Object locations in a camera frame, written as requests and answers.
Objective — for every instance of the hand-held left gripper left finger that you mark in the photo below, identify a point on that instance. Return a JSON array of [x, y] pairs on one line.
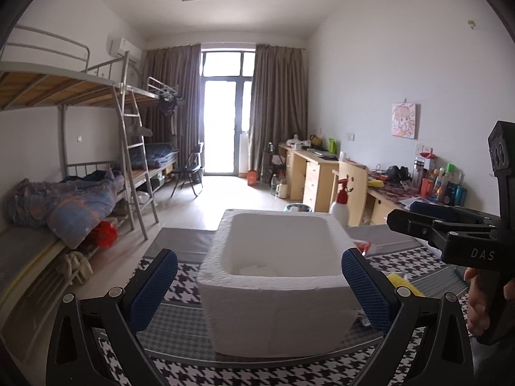
[[153, 289]]

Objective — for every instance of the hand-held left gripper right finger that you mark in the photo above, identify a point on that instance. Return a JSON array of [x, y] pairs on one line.
[[366, 289]]

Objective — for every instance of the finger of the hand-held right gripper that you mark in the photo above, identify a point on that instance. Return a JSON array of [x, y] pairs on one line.
[[406, 220], [430, 208]]

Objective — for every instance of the yellow sponge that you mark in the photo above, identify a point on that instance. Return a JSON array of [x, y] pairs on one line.
[[414, 289]]

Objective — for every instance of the white foam box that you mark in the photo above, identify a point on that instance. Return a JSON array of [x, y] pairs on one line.
[[257, 309]]

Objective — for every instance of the person's right hand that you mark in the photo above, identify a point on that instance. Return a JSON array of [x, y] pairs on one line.
[[476, 313]]

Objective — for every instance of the group of bottles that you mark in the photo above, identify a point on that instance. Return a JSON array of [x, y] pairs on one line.
[[440, 185]]

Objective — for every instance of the houndstooth table cloth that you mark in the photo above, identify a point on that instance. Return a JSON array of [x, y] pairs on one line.
[[185, 285]]

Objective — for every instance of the cluttered wooden desk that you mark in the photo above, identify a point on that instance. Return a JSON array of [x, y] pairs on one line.
[[376, 205]]

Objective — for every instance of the red and white packet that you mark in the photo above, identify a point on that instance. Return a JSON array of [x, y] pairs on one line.
[[365, 247]]

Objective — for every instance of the yellow item on desk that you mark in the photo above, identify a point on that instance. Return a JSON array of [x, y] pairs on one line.
[[376, 183]]

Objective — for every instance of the black headphones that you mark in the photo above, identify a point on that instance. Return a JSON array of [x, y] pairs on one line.
[[398, 173]]

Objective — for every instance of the grey mat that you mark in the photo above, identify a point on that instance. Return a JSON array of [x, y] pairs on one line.
[[181, 243]]

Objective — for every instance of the white bottle with red pump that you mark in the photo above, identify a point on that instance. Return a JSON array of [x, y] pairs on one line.
[[338, 209]]

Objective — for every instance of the red plastic bag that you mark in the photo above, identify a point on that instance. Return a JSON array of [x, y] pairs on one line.
[[105, 235]]

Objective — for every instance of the beige crumpled cloth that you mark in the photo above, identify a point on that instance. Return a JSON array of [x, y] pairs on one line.
[[74, 267]]

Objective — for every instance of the green packet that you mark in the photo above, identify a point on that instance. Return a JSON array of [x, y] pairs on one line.
[[332, 145]]

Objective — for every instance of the wooden desk with drawers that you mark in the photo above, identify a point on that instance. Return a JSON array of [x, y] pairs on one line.
[[309, 177]]

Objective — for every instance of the round trash bin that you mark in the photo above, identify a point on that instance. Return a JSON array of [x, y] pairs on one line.
[[297, 208]]

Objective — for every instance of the blue plaid quilt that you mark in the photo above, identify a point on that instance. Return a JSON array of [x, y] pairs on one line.
[[80, 205]]

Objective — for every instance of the black bucket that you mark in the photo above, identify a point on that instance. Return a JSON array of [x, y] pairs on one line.
[[196, 175]]

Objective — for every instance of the white jug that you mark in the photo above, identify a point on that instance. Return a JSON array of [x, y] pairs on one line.
[[283, 189]]

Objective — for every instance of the dark blue bedding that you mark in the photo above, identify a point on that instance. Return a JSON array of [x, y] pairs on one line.
[[155, 153]]

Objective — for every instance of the black folding chair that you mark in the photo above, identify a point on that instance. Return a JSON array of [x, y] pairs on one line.
[[195, 157]]

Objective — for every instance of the metal bed ladder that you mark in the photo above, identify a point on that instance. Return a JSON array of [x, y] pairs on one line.
[[134, 144]]

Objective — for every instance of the red bucket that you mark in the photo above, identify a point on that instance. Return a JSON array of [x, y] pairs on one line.
[[252, 178]]

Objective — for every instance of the brown curtain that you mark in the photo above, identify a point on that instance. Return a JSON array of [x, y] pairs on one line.
[[181, 80], [277, 100]]

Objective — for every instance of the dark hanging clothes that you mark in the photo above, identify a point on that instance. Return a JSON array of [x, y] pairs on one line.
[[167, 106]]

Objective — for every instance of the glass balcony door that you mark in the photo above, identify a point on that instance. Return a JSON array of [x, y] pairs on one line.
[[225, 120]]

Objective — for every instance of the small metal bunk bed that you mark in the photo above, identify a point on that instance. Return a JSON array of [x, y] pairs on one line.
[[161, 98]]

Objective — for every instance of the large metal bunk bed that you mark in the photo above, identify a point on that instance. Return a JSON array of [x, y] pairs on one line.
[[48, 84]]

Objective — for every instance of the white air conditioner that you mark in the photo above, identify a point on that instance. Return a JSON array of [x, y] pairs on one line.
[[124, 48]]

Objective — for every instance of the wide wall socket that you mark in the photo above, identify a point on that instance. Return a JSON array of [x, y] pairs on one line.
[[425, 149]]

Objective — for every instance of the pink wall picture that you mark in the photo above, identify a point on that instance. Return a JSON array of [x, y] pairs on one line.
[[405, 120]]

